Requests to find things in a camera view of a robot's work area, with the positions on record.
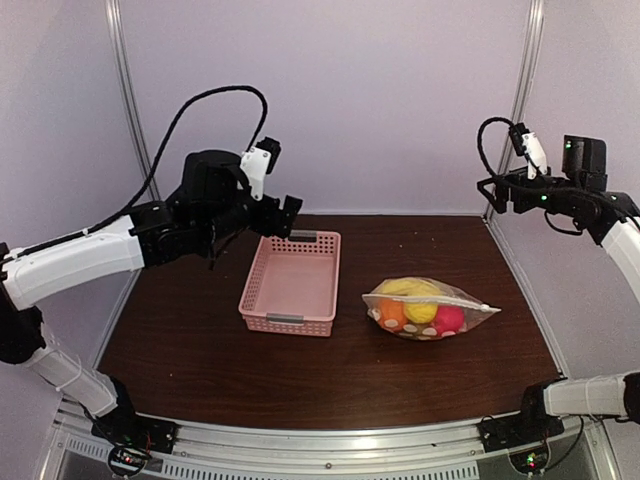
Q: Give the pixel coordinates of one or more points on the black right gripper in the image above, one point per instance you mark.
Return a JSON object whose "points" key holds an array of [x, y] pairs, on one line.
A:
{"points": [[517, 179]]}

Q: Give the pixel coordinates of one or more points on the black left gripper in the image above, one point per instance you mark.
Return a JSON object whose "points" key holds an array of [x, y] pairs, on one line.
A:
{"points": [[266, 224]]}

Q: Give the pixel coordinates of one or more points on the yellow toy bananas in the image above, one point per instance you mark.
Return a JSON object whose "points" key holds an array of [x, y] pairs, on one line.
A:
{"points": [[408, 286]]}

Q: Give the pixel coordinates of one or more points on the red toy apple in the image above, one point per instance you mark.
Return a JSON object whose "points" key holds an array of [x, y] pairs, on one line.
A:
{"points": [[448, 319]]}

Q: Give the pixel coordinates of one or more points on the clear dotted zip bag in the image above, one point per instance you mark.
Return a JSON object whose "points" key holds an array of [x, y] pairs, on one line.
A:
{"points": [[475, 311]]}

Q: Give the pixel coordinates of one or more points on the orange toy fruit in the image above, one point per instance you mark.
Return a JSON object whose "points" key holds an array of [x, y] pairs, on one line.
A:
{"points": [[389, 314]]}

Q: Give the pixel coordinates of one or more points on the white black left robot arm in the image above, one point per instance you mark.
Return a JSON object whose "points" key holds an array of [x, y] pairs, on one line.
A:
{"points": [[221, 194]]}

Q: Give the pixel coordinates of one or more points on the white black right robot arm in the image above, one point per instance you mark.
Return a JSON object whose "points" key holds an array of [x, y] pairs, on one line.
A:
{"points": [[611, 220]]}

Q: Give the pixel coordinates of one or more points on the pink plastic basket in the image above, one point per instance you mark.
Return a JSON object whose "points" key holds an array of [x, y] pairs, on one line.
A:
{"points": [[292, 285]]}

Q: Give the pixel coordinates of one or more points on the right circuit board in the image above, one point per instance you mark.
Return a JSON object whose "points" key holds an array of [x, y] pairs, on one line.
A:
{"points": [[529, 461]]}

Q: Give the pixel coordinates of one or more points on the circuit board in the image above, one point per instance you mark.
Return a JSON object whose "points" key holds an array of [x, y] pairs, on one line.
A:
{"points": [[124, 461], [529, 461]]}

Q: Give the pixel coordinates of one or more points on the left circuit board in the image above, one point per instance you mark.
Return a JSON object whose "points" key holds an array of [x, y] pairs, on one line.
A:
{"points": [[124, 461]]}

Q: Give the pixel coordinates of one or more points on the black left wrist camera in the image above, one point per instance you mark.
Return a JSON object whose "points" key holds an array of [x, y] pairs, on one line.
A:
{"points": [[256, 164]]}

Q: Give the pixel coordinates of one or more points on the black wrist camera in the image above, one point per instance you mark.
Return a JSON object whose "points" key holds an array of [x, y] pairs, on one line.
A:
{"points": [[256, 164], [527, 145]]}

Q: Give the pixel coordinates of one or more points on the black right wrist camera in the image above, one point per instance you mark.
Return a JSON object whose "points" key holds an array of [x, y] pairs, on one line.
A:
{"points": [[527, 145]]}

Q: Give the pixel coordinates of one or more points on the right aluminium frame post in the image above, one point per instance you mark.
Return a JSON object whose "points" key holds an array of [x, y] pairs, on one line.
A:
{"points": [[529, 60]]}

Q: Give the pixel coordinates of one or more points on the aluminium frame post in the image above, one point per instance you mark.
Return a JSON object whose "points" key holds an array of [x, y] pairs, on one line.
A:
{"points": [[529, 60], [116, 32]]}

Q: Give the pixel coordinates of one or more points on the aluminium front rail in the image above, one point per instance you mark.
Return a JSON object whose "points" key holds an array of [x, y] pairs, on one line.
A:
{"points": [[452, 450]]}

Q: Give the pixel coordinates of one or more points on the left aluminium frame post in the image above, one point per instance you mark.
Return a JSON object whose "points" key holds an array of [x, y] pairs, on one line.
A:
{"points": [[116, 32]]}

